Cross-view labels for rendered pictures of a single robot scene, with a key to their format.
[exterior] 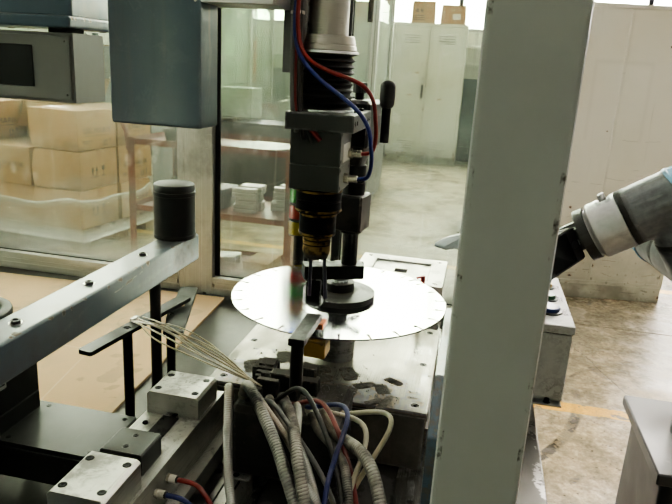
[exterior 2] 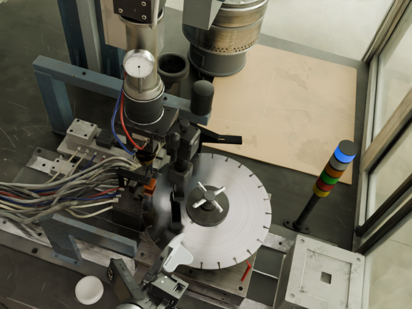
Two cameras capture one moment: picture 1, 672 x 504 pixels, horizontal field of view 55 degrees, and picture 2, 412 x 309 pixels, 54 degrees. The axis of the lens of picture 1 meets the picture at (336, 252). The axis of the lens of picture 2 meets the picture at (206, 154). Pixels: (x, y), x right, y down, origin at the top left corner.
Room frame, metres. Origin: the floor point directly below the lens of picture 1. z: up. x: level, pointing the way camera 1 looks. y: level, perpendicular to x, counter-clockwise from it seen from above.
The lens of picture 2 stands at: (0.90, -0.51, 1.86)
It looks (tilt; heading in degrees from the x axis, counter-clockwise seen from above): 54 degrees down; 88
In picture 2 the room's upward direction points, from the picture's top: 10 degrees clockwise
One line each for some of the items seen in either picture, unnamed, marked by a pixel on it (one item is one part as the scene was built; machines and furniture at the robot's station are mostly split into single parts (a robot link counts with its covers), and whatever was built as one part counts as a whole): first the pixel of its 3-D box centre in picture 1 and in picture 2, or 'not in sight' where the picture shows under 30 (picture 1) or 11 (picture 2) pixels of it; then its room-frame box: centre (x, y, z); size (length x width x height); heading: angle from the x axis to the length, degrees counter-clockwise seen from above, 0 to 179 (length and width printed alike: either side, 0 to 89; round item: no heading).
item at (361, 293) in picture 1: (339, 288); (208, 203); (0.95, -0.01, 0.96); 0.11 x 0.11 x 0.03
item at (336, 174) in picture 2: not in sight; (335, 167); (1.24, 0.07, 1.08); 0.05 x 0.04 x 0.03; 78
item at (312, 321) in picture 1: (305, 348); (136, 183); (0.76, 0.03, 0.95); 0.10 x 0.03 x 0.07; 168
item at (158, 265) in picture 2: not in sight; (159, 267); (0.86, -0.23, 1.07); 0.09 x 0.02 x 0.05; 68
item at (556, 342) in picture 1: (530, 333); not in sight; (1.15, -0.38, 0.82); 0.28 x 0.11 x 0.15; 168
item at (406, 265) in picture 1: (397, 303); (316, 287); (1.26, -0.13, 0.82); 0.18 x 0.18 x 0.15; 78
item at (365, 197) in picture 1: (355, 159); (181, 154); (0.87, -0.02, 1.17); 0.06 x 0.05 x 0.20; 159
